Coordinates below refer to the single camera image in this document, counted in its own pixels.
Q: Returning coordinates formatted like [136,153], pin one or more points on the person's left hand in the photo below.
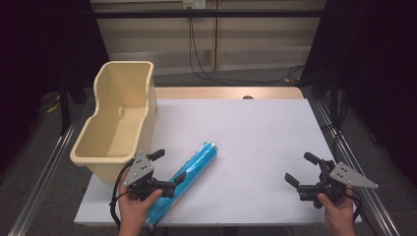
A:
[132,208]

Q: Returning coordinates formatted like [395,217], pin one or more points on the white wall socket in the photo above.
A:
[194,4]

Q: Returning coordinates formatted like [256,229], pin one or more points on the blue plastic wrap roll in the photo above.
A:
[191,172]

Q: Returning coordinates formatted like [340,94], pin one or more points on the black metal stand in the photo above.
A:
[64,108]
[333,101]

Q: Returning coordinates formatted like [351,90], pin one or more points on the person's right hand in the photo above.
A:
[337,211]

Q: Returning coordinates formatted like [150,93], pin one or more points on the black curtain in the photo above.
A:
[32,59]
[380,72]

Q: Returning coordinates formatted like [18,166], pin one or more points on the black horizontal frame bar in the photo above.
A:
[209,13]

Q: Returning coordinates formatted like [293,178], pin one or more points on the cream plastic bin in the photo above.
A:
[114,121]

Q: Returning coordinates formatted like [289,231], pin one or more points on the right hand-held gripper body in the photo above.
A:
[331,188]

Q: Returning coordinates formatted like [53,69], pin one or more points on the metal floor rail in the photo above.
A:
[42,177]
[360,164]

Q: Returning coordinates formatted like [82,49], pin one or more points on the white table mat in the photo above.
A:
[249,147]

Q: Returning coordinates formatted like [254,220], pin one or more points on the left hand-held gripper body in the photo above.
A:
[139,168]

